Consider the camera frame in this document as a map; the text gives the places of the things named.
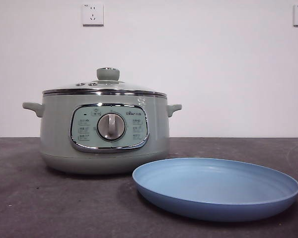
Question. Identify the glass lid with green knob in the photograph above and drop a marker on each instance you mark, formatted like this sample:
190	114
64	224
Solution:
108	74

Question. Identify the blue round plate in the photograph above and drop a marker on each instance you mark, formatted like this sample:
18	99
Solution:
213	181

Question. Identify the pale green electric steamer pot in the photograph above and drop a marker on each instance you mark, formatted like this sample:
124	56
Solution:
57	129

